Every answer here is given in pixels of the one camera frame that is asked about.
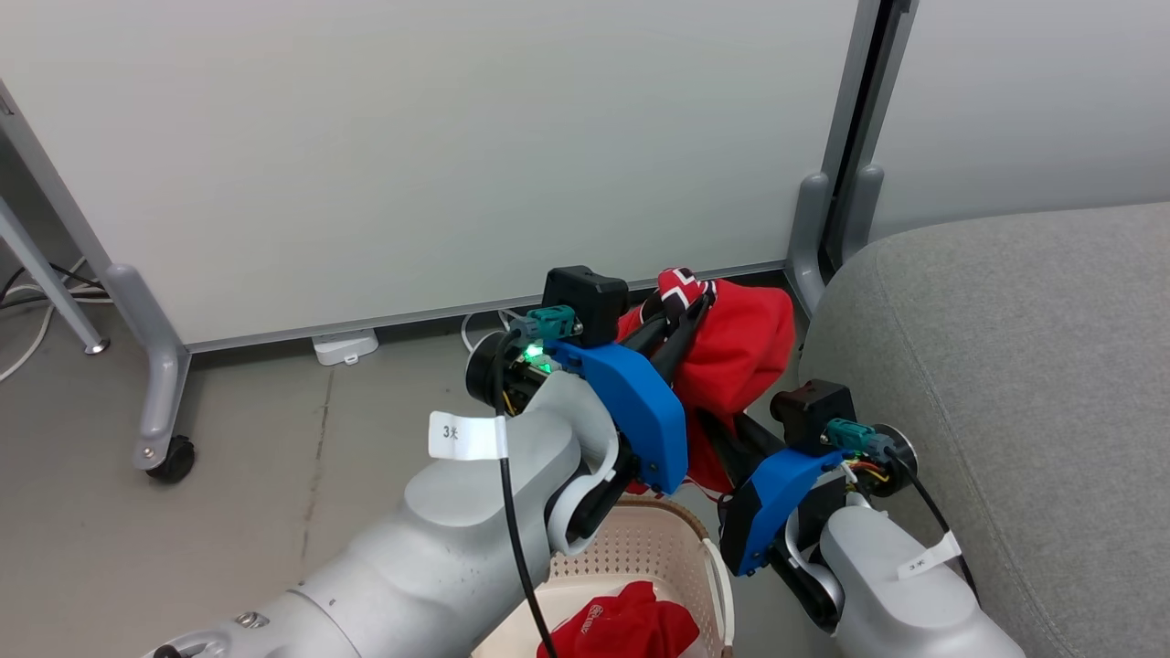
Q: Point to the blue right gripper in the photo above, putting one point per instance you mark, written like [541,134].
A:
[772,503]

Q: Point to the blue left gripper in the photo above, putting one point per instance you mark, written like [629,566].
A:
[640,411]

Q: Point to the red garment with white trim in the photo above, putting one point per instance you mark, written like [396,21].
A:
[740,347]

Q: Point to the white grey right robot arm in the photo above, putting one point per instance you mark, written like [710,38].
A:
[896,603]

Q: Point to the white label on left arm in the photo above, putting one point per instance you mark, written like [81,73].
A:
[466,436]

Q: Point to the white label on right arm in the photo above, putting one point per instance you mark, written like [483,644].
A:
[928,557]

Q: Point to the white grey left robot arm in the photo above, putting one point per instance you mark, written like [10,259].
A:
[457,539]

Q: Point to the cream perforated laundry basket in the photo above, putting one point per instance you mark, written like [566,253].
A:
[640,548]

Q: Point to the teal connector on right wrist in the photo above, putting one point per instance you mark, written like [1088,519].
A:
[848,433]

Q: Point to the teal connector on wrist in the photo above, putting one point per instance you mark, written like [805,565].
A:
[548,322]
[848,433]

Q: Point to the teal connector on left wrist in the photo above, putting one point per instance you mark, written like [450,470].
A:
[548,322]

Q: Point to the grey partition foot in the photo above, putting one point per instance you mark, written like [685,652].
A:
[809,238]
[864,210]
[160,366]

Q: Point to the red garment with logo print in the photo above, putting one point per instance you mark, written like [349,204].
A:
[622,626]

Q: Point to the grey fabric sofa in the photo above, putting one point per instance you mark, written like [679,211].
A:
[1024,366]

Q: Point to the wide white partition panel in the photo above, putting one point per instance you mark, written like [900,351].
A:
[411,146]

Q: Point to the white power strip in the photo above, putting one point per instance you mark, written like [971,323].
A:
[345,346]

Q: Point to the narrow white partition panel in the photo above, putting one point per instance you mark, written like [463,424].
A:
[1024,100]

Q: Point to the black caster wheel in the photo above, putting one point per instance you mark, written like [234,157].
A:
[174,461]

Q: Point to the grey metal table leg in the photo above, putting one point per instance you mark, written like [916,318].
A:
[46,283]

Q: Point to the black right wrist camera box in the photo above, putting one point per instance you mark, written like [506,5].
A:
[813,407]

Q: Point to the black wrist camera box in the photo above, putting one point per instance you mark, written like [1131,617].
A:
[590,297]
[813,407]

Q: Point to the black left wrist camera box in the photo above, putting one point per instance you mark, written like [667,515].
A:
[590,297]

